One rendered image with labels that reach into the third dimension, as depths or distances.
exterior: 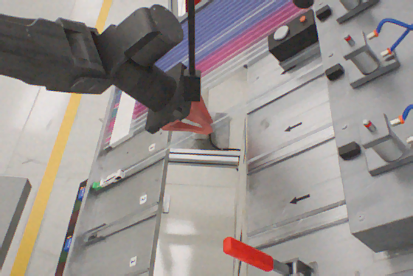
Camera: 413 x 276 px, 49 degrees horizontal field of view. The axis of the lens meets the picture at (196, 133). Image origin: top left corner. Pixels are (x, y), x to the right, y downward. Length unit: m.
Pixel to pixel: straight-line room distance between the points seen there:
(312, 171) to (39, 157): 1.52
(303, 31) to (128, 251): 0.42
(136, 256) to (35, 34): 0.37
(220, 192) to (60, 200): 0.60
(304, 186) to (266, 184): 0.06
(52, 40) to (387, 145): 0.36
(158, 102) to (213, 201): 1.12
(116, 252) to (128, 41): 0.36
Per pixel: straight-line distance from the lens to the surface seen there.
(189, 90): 0.57
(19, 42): 0.50
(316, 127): 0.58
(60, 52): 0.53
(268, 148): 0.61
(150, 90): 0.62
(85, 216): 0.88
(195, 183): 1.77
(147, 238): 0.71
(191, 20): 0.50
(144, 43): 0.57
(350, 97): 0.50
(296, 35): 0.65
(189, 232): 1.66
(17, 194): 1.11
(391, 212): 0.41
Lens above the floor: 1.47
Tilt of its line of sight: 50 degrees down
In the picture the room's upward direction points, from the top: straight up
